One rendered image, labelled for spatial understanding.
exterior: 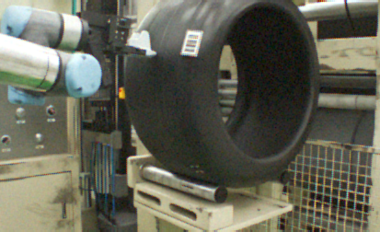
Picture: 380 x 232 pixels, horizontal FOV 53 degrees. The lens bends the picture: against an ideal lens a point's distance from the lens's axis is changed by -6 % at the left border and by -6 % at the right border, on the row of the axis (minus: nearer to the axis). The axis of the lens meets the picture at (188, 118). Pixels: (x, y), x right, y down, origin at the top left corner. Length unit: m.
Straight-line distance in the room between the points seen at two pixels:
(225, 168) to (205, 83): 0.22
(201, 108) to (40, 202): 0.85
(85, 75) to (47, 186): 0.93
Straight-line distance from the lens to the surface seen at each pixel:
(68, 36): 0.83
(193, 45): 0.90
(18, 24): 0.80
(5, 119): 1.53
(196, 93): 0.90
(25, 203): 1.55
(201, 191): 1.08
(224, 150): 0.97
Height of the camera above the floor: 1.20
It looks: 6 degrees down
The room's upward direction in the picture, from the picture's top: 1 degrees clockwise
